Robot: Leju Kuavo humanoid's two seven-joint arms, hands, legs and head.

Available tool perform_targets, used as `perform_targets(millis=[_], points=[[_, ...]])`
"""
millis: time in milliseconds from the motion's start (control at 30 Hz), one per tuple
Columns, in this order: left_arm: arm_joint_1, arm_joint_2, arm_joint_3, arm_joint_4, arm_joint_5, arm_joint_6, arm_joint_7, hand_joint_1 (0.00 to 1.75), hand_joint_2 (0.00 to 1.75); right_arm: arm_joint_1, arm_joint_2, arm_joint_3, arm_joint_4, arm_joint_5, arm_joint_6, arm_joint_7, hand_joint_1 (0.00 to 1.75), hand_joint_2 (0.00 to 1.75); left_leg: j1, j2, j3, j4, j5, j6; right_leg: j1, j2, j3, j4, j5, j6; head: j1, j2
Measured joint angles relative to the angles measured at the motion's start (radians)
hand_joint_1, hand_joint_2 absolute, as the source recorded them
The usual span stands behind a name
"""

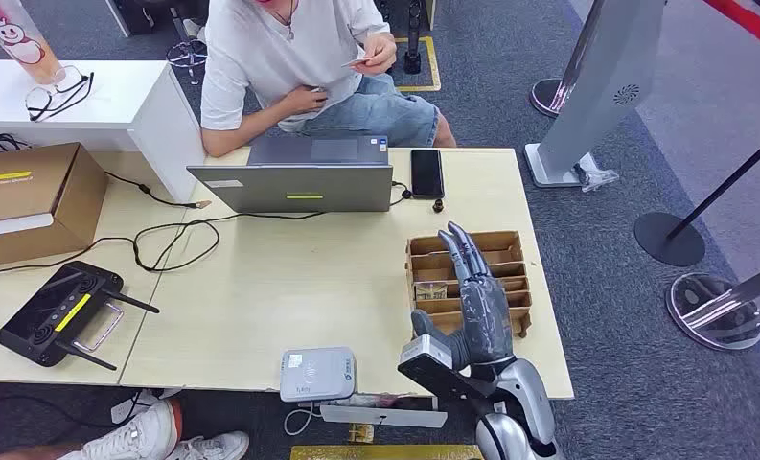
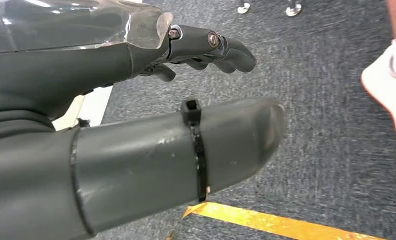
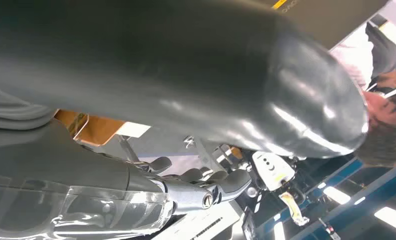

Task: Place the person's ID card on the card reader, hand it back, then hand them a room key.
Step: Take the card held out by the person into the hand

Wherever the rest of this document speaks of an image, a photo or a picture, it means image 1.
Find person's right hand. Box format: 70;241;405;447
279;83;332;117

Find person's left hand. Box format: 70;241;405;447
354;33;399;76

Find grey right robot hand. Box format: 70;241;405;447
410;221;516;371

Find black smartphone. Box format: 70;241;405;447
409;148;447;200

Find wooden card organizer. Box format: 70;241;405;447
405;230;534;339

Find person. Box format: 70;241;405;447
0;443;85;460
199;0;458;159

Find grey card reader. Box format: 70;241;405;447
279;346;358;403

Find grey laptop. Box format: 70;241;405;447
186;134;395;215

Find chrome stool base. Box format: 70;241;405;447
165;25;209;87

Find white sneaker black stripes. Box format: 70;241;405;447
182;17;208;44

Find gold floor plate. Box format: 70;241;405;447
290;444;486;460

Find chrome stanchion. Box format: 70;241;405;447
529;77;574;120
665;259;760;353

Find clear plastic bag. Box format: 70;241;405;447
572;151;621;194

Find white cabinet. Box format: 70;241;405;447
0;59;207;204

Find black cabinet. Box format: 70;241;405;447
104;0;194;37

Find black stanchion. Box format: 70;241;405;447
633;124;760;268

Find grey kiosk stand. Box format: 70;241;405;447
523;0;668;189

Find snowman print drink cup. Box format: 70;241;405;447
0;0;63;85

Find brown cardboard box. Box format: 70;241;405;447
0;142;109;267

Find black tablet controller with antennas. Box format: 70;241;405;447
0;260;162;373

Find red barrier belt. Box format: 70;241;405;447
702;0;760;56

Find black post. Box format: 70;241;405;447
403;0;424;76

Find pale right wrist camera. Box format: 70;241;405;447
397;334;501;402

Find short black laptop cable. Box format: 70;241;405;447
388;180;414;208

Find white flat bracket plate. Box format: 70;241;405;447
318;403;449;429

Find black cable with USB plug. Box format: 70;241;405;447
104;171;213;211

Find white reader cable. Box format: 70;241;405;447
283;402;322;438

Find long black looped cable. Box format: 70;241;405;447
0;210;328;275

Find black frame eyeglasses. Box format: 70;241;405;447
23;65;96;123

